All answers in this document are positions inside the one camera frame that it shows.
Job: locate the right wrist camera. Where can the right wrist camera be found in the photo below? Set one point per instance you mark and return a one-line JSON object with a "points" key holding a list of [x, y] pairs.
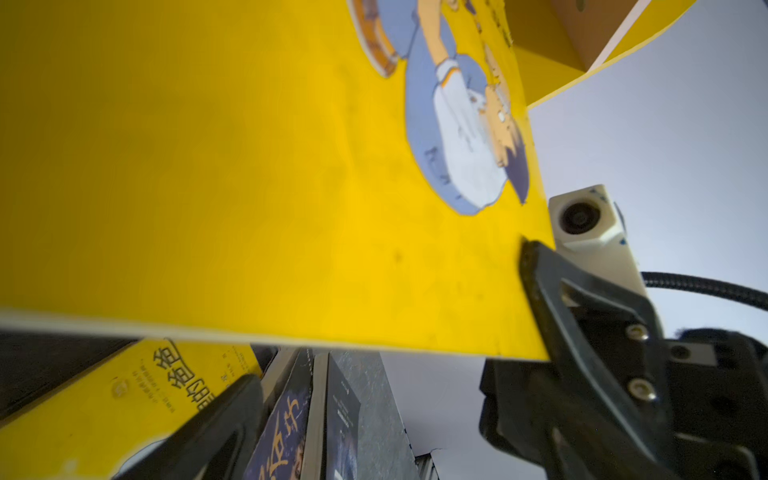
{"points": [[589, 231]]}

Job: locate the black wolf cover book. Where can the black wolf cover book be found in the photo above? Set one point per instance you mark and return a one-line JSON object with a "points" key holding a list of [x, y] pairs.
{"points": [[331, 443]]}

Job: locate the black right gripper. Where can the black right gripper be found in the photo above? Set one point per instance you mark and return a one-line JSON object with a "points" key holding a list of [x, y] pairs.
{"points": [[609, 406]]}

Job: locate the yellow cartoon cover book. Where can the yellow cartoon cover book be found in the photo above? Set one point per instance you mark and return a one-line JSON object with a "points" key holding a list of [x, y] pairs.
{"points": [[336, 173]]}

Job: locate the purple portrait cover book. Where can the purple portrait cover book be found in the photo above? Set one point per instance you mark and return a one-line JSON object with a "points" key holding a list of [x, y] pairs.
{"points": [[280, 449]]}

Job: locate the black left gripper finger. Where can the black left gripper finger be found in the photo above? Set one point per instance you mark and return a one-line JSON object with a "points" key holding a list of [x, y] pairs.
{"points": [[217, 443]]}

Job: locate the yellow wooden bookshelf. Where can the yellow wooden bookshelf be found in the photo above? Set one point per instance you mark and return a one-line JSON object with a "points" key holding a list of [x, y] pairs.
{"points": [[561, 43]]}

